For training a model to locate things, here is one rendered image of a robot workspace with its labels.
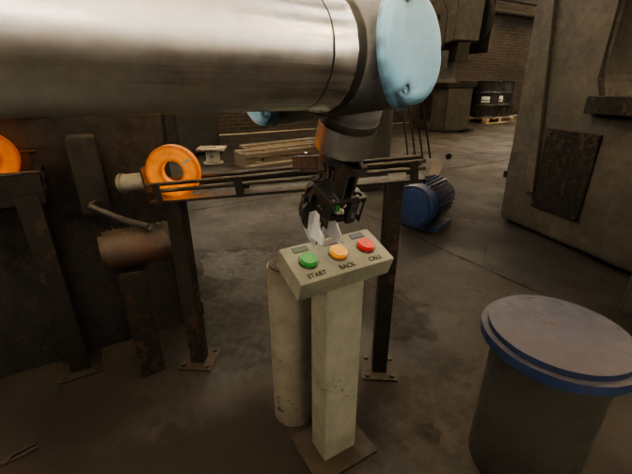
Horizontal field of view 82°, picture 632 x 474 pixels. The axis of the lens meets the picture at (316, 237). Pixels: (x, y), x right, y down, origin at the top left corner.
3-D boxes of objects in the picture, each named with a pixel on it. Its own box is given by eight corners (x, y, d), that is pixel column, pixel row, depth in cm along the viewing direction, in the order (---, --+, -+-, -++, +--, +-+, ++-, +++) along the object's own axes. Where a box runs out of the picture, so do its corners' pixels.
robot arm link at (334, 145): (308, 112, 56) (358, 109, 60) (303, 141, 59) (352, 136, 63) (339, 139, 50) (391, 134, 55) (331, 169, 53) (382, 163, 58)
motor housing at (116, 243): (129, 361, 134) (95, 226, 113) (190, 341, 144) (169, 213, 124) (133, 385, 124) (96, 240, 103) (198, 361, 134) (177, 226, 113)
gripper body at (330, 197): (323, 232, 61) (338, 169, 53) (299, 203, 66) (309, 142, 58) (359, 224, 64) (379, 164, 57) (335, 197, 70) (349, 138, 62)
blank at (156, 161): (174, 204, 114) (170, 207, 110) (138, 163, 109) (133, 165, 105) (213, 176, 110) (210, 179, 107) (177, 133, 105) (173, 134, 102)
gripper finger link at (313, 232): (312, 263, 68) (322, 225, 62) (298, 243, 72) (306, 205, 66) (326, 260, 70) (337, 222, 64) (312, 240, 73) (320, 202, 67)
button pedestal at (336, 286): (282, 443, 104) (272, 244, 80) (351, 407, 115) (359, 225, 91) (310, 493, 91) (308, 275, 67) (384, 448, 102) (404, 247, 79)
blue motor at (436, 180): (387, 229, 257) (391, 181, 244) (422, 209, 298) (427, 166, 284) (430, 240, 239) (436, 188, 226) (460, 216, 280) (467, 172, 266)
